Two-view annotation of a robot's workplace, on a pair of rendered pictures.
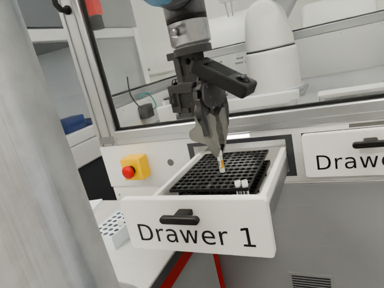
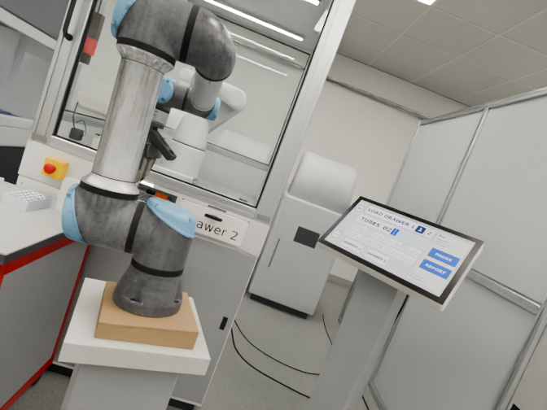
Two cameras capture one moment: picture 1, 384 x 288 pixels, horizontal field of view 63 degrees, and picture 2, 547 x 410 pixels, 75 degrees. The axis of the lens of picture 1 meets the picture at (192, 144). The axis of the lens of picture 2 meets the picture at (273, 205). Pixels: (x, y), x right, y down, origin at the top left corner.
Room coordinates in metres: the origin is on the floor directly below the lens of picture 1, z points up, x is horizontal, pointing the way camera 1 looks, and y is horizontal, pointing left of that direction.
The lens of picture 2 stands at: (-0.66, 0.22, 1.18)
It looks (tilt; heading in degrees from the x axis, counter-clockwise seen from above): 6 degrees down; 327
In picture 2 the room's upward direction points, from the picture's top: 21 degrees clockwise
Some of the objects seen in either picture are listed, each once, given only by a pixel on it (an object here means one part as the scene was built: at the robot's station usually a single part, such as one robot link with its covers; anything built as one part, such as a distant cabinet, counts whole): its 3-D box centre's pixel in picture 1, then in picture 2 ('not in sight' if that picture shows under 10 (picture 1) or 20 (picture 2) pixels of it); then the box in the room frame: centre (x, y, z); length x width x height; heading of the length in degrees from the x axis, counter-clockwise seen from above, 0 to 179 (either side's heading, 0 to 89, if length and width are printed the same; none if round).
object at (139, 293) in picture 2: not in sight; (153, 281); (0.09, -0.04, 0.84); 0.15 x 0.15 x 0.10
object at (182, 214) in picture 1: (182, 216); not in sight; (0.50, 0.04, 0.91); 0.07 x 0.04 x 0.01; 63
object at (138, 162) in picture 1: (135, 167); (54, 168); (0.94, 0.19, 0.88); 0.07 x 0.05 x 0.07; 63
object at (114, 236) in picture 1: (116, 228); (27, 200); (0.76, 0.24, 0.78); 0.12 x 0.08 x 0.04; 150
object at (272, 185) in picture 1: (226, 180); not in sight; (0.71, -0.06, 0.86); 0.40 x 0.26 x 0.06; 153
